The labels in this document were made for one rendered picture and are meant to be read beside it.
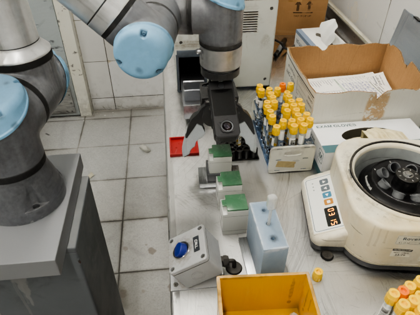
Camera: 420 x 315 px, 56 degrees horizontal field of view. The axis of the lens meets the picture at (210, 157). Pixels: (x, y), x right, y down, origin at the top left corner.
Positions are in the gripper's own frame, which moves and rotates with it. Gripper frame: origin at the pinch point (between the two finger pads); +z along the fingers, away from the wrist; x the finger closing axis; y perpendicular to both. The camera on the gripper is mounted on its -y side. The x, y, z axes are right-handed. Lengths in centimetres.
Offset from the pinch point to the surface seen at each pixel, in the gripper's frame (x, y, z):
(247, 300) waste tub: -0.9, -31.5, 2.5
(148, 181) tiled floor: 27, 95, 94
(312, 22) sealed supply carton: -42, 75, 1
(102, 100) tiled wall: 58, 169, 86
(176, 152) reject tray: 9.1, 9.9, 5.9
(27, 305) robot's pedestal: 42, -16, 24
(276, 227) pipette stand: -6.6, -23.0, -3.9
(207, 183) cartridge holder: 2.9, -2.6, 4.7
